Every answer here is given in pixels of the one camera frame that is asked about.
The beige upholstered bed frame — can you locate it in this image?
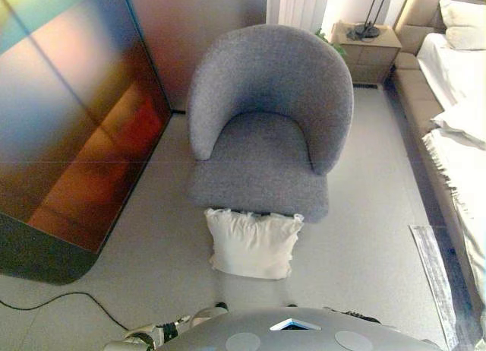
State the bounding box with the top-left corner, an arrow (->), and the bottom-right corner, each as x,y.
393,0 -> 486,329

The white bed sheet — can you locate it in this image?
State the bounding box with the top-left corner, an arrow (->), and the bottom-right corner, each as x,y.
415,32 -> 486,109

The glossy dark reflective cabinet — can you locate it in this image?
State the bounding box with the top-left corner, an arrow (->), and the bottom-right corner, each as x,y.
0,0 -> 174,287

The small white pillow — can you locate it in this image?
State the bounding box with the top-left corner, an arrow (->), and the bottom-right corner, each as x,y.
444,26 -> 486,51

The folded white duvet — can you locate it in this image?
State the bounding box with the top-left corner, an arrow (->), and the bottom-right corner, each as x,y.
431,100 -> 486,150

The large white pillow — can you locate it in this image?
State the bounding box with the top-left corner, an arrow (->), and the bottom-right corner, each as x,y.
438,0 -> 486,31

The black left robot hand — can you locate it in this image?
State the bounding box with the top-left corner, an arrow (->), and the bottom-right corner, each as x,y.
151,315 -> 191,343

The white curtain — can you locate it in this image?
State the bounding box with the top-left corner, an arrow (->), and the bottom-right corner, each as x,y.
267,0 -> 331,33

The cream fringed blanket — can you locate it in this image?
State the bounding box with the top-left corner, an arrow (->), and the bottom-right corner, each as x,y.
421,128 -> 486,302

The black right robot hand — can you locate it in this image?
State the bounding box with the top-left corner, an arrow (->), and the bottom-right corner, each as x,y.
324,307 -> 380,324

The grey fabric armchair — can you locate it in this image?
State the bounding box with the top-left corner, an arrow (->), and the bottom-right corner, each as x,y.
185,23 -> 356,225

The beige wooden nightstand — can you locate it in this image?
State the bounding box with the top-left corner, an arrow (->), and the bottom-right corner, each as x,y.
329,21 -> 402,85

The black floor cable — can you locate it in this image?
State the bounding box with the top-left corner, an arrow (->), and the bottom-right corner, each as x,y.
0,292 -> 130,331

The white cushion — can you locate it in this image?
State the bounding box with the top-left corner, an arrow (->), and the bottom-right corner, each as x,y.
204,208 -> 305,282

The silver left robot leg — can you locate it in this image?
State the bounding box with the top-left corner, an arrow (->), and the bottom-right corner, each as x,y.
189,302 -> 229,327

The green plant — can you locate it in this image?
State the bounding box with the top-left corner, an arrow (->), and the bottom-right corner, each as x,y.
314,27 -> 347,56

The black lamp base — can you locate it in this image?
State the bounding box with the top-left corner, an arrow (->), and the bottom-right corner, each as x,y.
346,0 -> 392,40

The grey robot torso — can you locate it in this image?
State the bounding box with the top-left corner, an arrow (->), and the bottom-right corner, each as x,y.
155,307 -> 441,351

